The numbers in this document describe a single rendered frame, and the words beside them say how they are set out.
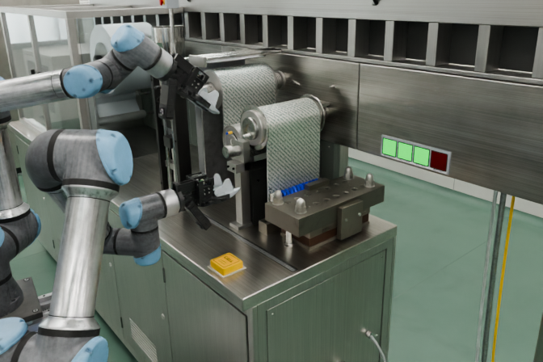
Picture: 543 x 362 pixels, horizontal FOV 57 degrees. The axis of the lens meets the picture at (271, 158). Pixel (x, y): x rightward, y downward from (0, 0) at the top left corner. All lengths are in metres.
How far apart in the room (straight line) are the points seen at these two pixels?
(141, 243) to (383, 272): 0.85
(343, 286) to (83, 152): 0.95
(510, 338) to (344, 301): 1.36
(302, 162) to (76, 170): 0.86
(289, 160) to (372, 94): 0.34
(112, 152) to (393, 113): 0.91
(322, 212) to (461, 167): 0.43
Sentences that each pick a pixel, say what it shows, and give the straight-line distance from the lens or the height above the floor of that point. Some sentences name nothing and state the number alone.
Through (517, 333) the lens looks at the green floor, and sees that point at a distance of 2.96.
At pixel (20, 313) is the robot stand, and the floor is 0.82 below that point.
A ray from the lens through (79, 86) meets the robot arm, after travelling 1.24.
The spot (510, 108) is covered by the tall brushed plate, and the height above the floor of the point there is 1.37.
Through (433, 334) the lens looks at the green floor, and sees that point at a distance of 2.81.
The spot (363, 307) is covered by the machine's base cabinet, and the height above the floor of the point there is 0.64.
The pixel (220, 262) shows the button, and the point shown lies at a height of 0.92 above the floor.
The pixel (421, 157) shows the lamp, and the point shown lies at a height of 1.18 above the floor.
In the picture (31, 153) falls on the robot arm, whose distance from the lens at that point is 1.17.
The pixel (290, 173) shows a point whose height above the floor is 1.08.
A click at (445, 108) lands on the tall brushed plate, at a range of 1.52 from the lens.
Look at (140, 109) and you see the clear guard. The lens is 2.49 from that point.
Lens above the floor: 1.68
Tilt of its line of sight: 19 degrees down
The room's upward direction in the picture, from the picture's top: 1 degrees counter-clockwise
